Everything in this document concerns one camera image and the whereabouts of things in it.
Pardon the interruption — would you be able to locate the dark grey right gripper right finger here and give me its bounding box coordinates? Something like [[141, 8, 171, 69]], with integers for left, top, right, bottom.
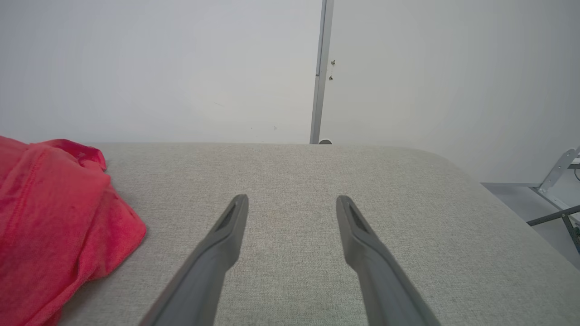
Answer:
[[336, 195, 442, 326]]

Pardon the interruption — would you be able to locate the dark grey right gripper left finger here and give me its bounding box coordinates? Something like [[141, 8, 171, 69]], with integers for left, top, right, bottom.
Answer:
[[138, 194, 249, 326]]

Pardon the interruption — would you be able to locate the red and white garment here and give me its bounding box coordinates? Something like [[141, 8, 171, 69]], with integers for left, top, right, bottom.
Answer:
[[0, 135, 147, 326]]

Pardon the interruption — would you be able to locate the grey metal vertical pole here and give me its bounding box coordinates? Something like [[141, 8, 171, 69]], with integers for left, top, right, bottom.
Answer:
[[309, 0, 335, 144]]

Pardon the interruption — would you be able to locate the grey metal bracket frame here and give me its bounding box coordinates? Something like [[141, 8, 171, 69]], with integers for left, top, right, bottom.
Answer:
[[527, 146, 580, 254]]

